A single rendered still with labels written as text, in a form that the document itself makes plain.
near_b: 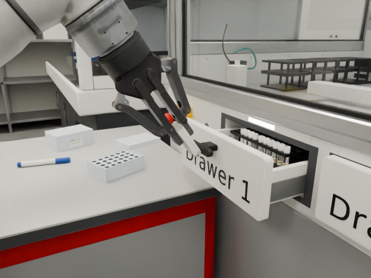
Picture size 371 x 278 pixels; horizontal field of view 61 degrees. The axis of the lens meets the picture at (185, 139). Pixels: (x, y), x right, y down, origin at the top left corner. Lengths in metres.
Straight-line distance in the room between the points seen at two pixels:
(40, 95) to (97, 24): 4.35
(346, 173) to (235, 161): 0.17
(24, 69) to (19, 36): 4.28
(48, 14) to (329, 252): 0.55
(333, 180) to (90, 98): 1.01
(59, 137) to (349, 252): 0.83
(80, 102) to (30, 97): 3.48
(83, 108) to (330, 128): 1.00
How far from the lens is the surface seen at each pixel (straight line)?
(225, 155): 0.57
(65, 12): 0.45
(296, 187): 0.58
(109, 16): 0.45
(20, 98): 4.78
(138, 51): 0.47
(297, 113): 0.58
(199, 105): 0.86
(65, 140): 1.06
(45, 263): 0.73
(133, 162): 0.84
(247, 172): 0.53
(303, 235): 0.64
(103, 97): 1.33
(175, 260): 0.84
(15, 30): 0.45
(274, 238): 0.70
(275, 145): 0.62
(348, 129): 0.52
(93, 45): 0.46
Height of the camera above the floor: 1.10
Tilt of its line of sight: 18 degrees down
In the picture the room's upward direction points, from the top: straight up
